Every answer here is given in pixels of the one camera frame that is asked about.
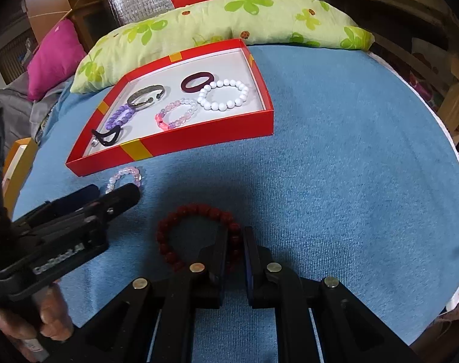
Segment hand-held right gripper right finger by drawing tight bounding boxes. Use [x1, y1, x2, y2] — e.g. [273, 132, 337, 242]
[243, 226, 423, 363]

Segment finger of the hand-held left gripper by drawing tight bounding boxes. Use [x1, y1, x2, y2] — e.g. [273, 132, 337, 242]
[27, 182, 142, 246]
[11, 185, 100, 231]

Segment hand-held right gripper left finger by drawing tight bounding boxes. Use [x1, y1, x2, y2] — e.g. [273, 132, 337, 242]
[69, 227, 230, 363]

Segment pale pink bead bracelet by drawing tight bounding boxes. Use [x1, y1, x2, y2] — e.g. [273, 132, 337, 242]
[106, 166, 144, 194]

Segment dark red bead bracelet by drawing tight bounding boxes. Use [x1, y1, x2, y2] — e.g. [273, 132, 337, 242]
[156, 203, 244, 273]

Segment black cord bracelet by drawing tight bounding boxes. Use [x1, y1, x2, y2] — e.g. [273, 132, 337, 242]
[90, 126, 123, 148]

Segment purple bead bracelet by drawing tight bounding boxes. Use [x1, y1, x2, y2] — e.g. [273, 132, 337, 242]
[106, 106, 137, 130]

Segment pink white red bead bracelet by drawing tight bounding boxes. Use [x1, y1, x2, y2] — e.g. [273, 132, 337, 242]
[155, 98, 199, 131]

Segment grey metal bangle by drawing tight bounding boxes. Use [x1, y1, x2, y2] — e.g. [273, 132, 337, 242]
[127, 84, 167, 111]

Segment red cardboard box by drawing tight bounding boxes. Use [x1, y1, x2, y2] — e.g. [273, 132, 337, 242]
[65, 38, 275, 178]

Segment maroon band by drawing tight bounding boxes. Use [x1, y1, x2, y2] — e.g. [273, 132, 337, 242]
[181, 71, 215, 95]

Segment person's left hand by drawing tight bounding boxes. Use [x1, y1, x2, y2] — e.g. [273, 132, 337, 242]
[0, 279, 75, 353]

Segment orange cardboard box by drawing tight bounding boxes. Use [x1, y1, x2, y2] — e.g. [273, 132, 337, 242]
[1, 138, 39, 220]

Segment blue blanket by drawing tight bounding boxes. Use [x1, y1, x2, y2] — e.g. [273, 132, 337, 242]
[10, 41, 459, 363]

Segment grey cloth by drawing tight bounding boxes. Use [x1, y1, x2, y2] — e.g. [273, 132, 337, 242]
[0, 72, 70, 149]

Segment pink pillow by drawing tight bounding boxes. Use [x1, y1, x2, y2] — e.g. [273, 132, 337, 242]
[26, 19, 87, 102]

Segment brown board panel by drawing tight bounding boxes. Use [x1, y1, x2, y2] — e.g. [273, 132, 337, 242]
[21, 0, 102, 46]

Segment green floral pillow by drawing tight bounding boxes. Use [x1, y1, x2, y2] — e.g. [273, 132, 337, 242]
[70, 0, 376, 94]

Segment wooden shelf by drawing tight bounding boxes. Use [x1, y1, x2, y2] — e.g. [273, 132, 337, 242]
[305, 0, 459, 137]

